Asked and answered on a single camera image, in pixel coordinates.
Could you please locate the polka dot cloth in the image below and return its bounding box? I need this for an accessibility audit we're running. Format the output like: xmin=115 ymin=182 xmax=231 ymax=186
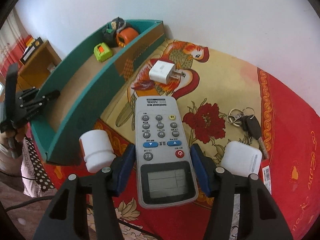
xmin=21 ymin=137 xmax=56 ymax=197

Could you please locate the grey air conditioner remote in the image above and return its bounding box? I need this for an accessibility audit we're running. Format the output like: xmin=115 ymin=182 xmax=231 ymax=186
xmin=135 ymin=96 xmax=199 ymax=209

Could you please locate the orange monkey digital timer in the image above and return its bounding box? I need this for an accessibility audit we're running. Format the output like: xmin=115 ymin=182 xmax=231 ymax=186
xmin=111 ymin=17 xmax=139 ymax=48

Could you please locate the white pill bottle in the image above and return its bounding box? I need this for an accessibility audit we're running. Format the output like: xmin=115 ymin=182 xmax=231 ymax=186
xmin=79 ymin=129 xmax=116 ymax=173

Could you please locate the black car key with rings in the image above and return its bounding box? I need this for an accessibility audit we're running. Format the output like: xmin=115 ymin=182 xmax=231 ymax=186
xmin=226 ymin=107 xmax=269 ymax=160

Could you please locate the white USB charger plug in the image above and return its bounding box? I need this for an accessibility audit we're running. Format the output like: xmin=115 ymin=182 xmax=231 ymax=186
xmin=149 ymin=60 xmax=185 ymax=85

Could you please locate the black spirit level tool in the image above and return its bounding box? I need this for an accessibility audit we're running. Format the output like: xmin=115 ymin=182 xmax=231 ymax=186
xmin=102 ymin=23 xmax=118 ymax=48

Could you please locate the white earbuds case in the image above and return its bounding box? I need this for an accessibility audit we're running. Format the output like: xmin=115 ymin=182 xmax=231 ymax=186
xmin=220 ymin=141 xmax=262 ymax=177

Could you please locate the wooden shelf cabinet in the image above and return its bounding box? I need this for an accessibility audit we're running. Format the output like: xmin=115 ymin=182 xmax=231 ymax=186
xmin=17 ymin=41 xmax=61 ymax=90

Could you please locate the black box on cabinet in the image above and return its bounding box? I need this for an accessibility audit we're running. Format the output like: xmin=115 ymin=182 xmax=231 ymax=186
xmin=20 ymin=37 xmax=43 ymax=65

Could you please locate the teal cardboard box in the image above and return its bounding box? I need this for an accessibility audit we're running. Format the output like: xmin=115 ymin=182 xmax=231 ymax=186
xmin=31 ymin=20 xmax=165 ymax=166

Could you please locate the red floral bed blanket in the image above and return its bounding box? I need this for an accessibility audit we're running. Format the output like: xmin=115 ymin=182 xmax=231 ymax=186
xmin=45 ymin=38 xmax=319 ymax=239

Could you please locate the red white curtain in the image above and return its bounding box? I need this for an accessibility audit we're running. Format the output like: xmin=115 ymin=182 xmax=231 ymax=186
xmin=0 ymin=8 xmax=31 ymax=77

